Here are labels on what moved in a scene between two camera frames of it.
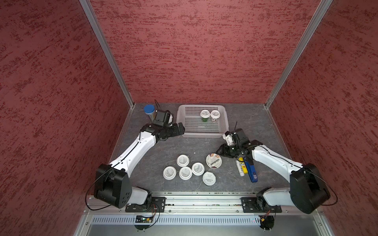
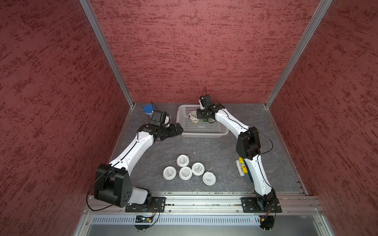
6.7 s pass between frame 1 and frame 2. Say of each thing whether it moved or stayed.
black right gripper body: moved
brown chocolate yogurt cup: moved
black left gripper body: stayed
